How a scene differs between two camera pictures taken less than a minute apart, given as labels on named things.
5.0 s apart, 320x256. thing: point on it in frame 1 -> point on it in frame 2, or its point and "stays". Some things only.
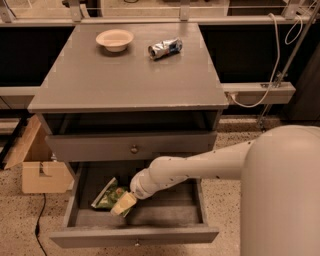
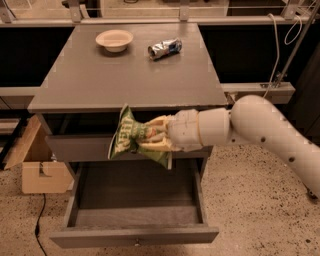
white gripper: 139,186 -> 184,129
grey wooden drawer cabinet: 114,97 stays
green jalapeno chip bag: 109,195 -> 130,132
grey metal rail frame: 235,92 stays
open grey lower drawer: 172,216 stays
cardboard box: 40,172 stays
